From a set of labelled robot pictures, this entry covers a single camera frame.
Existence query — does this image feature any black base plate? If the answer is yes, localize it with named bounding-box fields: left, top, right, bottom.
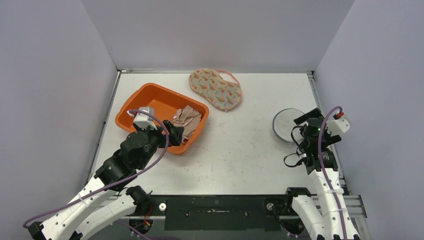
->
left=129, top=194, right=306, bottom=234

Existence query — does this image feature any beige crumpled garment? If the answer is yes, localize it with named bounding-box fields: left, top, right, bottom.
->
left=172, top=105, right=202, bottom=140

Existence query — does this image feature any floral padded bra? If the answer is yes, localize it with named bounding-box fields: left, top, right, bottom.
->
left=188, top=68, right=242, bottom=112

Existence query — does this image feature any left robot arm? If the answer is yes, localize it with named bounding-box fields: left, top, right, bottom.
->
left=23, top=120, right=184, bottom=240

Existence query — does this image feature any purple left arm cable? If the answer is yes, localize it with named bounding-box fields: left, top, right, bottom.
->
left=22, top=109, right=170, bottom=229

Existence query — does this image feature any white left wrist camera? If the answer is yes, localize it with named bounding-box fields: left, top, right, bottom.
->
left=133, top=106, right=157, bottom=130

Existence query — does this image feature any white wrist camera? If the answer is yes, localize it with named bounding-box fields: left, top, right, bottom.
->
left=326, top=112, right=351, bottom=137
left=133, top=106, right=157, bottom=130

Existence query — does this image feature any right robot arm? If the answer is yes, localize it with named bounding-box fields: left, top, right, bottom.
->
left=282, top=106, right=361, bottom=240

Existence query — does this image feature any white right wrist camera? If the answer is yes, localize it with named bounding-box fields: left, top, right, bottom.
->
left=326, top=112, right=351, bottom=137

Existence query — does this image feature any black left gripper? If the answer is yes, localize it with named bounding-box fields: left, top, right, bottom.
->
left=135, top=119, right=184, bottom=170

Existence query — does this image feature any orange plastic tub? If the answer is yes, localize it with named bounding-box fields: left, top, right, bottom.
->
left=115, top=83, right=210, bottom=155

